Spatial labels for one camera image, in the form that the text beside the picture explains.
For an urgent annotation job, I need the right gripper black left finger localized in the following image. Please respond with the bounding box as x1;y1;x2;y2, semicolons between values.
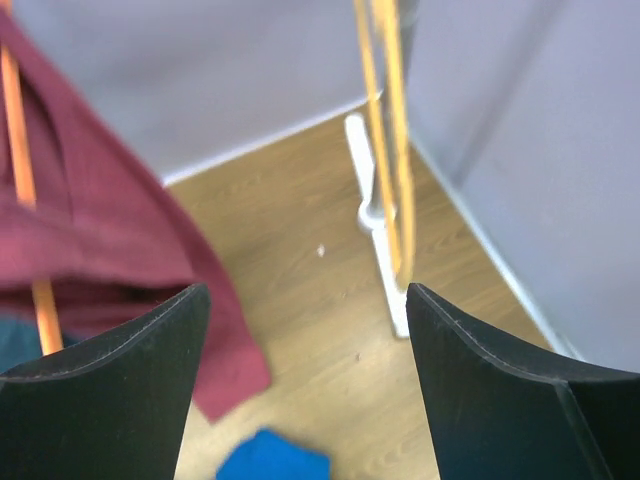
1;284;211;479

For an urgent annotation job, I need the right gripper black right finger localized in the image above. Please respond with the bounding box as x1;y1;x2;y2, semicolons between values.
406;283;639;479

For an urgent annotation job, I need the blue tank top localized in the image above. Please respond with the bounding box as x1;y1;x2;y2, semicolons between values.
215;429;331;480

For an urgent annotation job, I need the yellow wooden hanger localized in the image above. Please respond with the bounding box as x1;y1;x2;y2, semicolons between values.
353;1;416;289

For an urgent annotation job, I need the orange hanger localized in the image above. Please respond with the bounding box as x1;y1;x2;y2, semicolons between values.
1;46;63;355

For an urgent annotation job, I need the grey-blue hanging tank top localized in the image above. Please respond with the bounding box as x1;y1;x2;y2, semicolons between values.
0;317;86;376

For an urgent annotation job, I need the maroon hanging tank top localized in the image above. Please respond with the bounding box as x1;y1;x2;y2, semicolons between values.
1;14;271;420

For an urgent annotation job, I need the right white rack foot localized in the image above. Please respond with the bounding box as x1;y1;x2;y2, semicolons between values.
344;113;409;339

